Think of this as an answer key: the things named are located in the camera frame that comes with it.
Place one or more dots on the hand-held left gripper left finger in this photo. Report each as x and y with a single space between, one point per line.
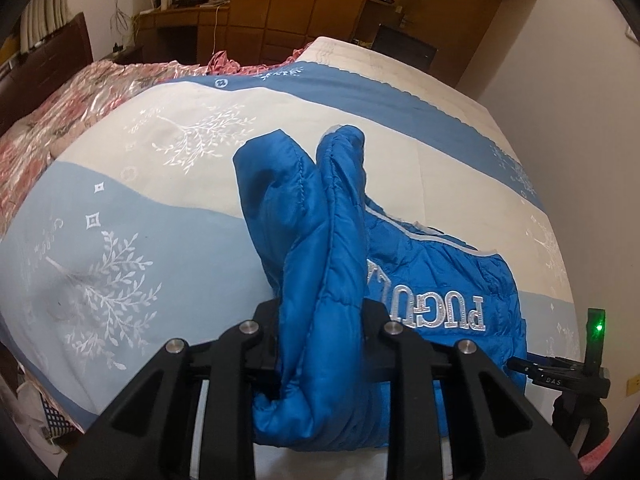
260 332

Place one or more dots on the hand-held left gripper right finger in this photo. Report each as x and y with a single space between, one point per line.
400 355

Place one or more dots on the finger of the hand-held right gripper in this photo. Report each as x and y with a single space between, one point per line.
527 371

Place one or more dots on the blue puffer jacket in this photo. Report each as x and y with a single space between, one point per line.
310 220

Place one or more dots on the person's right forearm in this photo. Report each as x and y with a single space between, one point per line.
597 460

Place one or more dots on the blue checkered cloth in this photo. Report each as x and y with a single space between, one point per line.
52 417

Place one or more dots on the blue white printed bedspread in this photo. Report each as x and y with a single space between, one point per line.
150 125

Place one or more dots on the pink floral quilt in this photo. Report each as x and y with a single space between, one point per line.
65 105

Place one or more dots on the wooden nightstand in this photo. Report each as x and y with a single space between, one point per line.
130 55

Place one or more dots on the black monitor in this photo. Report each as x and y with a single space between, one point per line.
405 47

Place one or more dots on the wooden desk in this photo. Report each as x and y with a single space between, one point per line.
170 30

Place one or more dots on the wooden wardrobe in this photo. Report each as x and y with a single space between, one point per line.
300 0

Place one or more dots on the dark wooden headboard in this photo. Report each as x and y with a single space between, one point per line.
50 60

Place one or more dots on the white pleated curtain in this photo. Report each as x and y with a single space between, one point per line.
47 5

